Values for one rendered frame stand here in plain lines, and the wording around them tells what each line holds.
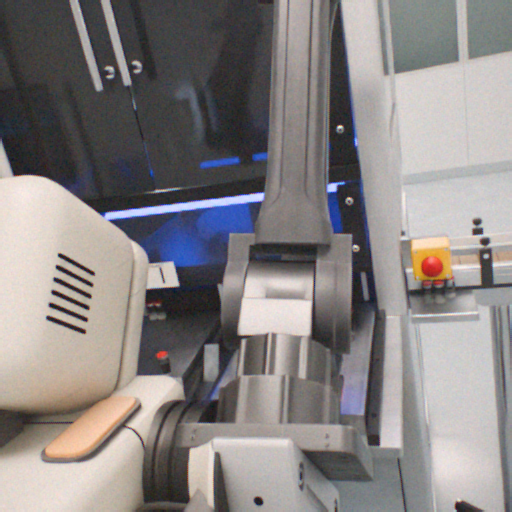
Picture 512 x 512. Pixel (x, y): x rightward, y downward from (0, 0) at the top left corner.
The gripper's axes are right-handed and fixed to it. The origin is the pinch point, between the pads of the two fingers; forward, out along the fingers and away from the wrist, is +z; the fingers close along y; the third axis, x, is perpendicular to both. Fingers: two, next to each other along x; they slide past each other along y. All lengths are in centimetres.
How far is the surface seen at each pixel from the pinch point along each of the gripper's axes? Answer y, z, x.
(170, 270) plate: 38, -12, 38
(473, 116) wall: 498, 43, -69
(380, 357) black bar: 19.0, 0.6, -7.2
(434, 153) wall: 497, 72, -33
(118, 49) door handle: 33, -58, 34
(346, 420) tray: 0.7, -0.1, -2.9
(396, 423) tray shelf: 3.3, 2.4, -9.9
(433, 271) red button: 34.7, -8.3, -17.6
